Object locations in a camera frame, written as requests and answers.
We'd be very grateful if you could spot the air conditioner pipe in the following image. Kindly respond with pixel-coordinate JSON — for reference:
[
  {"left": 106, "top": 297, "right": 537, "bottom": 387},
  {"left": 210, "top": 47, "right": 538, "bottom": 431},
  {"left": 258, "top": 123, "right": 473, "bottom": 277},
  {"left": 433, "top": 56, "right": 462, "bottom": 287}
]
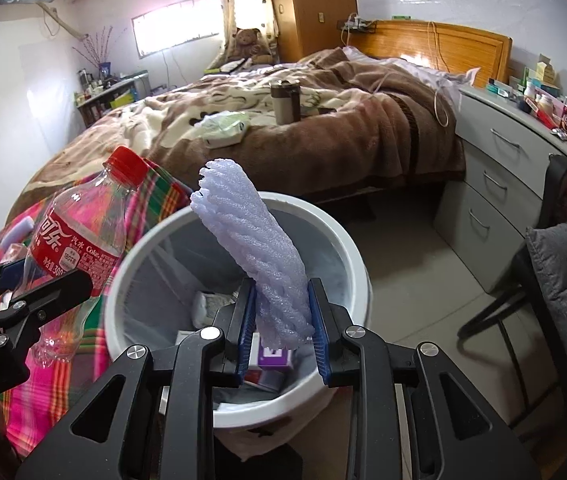
[{"left": 36, "top": 2, "right": 89, "bottom": 41}]

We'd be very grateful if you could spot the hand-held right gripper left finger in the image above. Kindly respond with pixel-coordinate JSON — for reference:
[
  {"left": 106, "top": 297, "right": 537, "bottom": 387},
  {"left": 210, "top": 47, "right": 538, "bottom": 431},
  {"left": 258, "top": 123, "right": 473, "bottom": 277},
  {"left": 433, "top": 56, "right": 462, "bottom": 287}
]
[{"left": 16, "top": 276, "right": 259, "bottom": 480}]

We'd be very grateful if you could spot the white foam fruit net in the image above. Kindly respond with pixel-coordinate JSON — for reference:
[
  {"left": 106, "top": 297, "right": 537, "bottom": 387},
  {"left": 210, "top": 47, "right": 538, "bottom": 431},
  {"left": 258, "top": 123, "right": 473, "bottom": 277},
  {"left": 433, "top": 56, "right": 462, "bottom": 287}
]
[{"left": 190, "top": 159, "right": 317, "bottom": 351}]

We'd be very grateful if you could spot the white charging cable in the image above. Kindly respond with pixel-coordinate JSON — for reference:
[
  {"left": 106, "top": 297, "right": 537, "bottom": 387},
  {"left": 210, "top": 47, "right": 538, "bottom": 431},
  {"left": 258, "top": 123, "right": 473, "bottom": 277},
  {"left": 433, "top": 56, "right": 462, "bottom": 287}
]
[{"left": 373, "top": 20, "right": 451, "bottom": 128}]

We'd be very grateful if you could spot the black metal chair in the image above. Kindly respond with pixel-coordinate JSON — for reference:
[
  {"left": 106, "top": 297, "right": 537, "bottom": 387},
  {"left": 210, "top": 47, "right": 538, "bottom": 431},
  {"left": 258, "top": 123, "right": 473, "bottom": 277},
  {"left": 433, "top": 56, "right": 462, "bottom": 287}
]
[{"left": 458, "top": 155, "right": 567, "bottom": 441}]

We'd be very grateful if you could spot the white round trash bin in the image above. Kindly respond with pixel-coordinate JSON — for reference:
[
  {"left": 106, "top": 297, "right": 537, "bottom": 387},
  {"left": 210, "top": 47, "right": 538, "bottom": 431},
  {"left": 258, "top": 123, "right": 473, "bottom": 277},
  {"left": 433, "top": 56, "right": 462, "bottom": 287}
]
[{"left": 104, "top": 191, "right": 374, "bottom": 431}]

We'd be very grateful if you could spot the pile of toiletries boxes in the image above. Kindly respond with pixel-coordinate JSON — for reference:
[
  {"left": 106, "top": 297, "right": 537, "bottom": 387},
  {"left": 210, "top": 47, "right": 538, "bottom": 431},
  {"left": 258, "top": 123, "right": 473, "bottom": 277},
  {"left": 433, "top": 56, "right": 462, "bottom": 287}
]
[{"left": 486, "top": 52, "right": 567, "bottom": 143}]

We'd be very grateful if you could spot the bed with brown blanket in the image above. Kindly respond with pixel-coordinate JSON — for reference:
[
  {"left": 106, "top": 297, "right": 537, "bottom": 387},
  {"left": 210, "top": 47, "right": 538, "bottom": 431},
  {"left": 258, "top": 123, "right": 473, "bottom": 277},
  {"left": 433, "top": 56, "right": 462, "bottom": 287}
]
[{"left": 14, "top": 47, "right": 467, "bottom": 221}]

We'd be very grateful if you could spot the wooden wardrobe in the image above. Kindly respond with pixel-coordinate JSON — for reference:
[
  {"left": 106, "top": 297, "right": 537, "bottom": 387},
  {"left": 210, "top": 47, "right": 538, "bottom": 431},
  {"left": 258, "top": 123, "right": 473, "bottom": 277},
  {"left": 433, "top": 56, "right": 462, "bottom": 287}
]
[{"left": 264, "top": 0, "right": 359, "bottom": 63}]

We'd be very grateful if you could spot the white green tissue pack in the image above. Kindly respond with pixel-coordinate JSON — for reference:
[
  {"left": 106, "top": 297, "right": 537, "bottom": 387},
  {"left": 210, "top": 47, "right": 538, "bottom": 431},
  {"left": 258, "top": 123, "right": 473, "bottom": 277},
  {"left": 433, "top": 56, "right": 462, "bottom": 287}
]
[{"left": 198, "top": 111, "right": 252, "bottom": 148}]

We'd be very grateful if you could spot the grey seat cushion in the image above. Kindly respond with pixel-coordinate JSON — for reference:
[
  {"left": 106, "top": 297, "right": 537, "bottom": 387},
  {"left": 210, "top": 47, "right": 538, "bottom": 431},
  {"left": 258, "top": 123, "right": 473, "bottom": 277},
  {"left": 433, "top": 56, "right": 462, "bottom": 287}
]
[{"left": 526, "top": 220, "right": 567, "bottom": 421}]

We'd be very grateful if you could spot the brown teddy bear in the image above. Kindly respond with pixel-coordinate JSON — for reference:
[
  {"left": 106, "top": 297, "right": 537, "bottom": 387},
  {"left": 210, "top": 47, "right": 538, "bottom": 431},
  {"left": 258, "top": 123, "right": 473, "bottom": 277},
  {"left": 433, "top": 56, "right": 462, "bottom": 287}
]
[{"left": 226, "top": 27, "right": 274, "bottom": 66}]

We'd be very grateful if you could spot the clear plastic bottle red label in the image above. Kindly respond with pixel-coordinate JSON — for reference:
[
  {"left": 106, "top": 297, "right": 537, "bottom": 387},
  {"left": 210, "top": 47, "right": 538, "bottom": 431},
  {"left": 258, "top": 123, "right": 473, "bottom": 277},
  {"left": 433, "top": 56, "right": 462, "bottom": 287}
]
[{"left": 24, "top": 146, "right": 150, "bottom": 366}]

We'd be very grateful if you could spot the cluttered grey shelf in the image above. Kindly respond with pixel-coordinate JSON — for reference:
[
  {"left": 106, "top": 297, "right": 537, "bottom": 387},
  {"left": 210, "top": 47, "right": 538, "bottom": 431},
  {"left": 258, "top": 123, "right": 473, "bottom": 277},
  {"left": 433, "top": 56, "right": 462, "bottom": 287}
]
[{"left": 76, "top": 71, "right": 152, "bottom": 128}]

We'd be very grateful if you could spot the wooden bed headboard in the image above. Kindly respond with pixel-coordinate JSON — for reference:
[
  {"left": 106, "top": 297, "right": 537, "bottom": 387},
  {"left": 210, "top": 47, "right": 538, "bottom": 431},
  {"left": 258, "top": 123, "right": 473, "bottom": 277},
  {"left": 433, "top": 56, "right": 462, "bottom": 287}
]
[{"left": 348, "top": 20, "right": 514, "bottom": 86}]

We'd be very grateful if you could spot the long white purple box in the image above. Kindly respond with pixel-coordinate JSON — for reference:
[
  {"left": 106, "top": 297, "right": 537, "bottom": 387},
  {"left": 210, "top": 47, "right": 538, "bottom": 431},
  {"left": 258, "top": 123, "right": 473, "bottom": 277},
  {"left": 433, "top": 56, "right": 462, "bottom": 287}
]
[{"left": 258, "top": 344, "right": 294, "bottom": 370}]

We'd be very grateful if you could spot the brown steel thermos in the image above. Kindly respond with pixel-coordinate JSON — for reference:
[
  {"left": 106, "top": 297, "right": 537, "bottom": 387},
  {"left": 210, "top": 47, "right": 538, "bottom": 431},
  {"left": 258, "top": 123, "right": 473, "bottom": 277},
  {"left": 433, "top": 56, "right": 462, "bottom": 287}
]
[{"left": 270, "top": 79, "right": 303, "bottom": 125}]

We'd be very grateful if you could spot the window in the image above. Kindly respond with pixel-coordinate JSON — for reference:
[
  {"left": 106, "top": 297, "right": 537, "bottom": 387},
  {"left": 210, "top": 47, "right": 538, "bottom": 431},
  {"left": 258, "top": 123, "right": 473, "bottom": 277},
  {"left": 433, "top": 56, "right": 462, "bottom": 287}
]
[{"left": 131, "top": 0, "right": 224, "bottom": 58}]

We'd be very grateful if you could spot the white power strip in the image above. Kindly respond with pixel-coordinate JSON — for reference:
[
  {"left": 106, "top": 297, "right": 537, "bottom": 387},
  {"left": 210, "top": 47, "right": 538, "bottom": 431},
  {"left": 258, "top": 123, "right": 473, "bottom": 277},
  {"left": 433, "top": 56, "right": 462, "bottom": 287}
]
[{"left": 338, "top": 16, "right": 377, "bottom": 33}]

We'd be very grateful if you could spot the grey drawer dresser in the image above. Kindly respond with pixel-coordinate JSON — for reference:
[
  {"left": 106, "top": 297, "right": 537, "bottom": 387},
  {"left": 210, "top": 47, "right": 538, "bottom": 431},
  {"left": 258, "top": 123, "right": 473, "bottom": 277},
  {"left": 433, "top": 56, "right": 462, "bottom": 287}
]
[{"left": 433, "top": 84, "right": 567, "bottom": 293}]

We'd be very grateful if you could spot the vase with dry branches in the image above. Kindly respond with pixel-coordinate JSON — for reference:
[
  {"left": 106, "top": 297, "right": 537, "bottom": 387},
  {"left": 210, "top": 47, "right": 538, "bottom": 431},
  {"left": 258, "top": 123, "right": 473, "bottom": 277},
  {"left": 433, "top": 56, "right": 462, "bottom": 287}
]
[{"left": 71, "top": 27, "right": 127, "bottom": 68}]

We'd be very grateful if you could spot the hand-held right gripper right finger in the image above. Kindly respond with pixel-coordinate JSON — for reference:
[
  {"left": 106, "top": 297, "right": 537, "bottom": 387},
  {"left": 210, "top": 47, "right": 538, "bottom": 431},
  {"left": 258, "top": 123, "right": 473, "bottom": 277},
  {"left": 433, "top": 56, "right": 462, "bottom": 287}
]
[{"left": 307, "top": 276, "right": 549, "bottom": 480}]

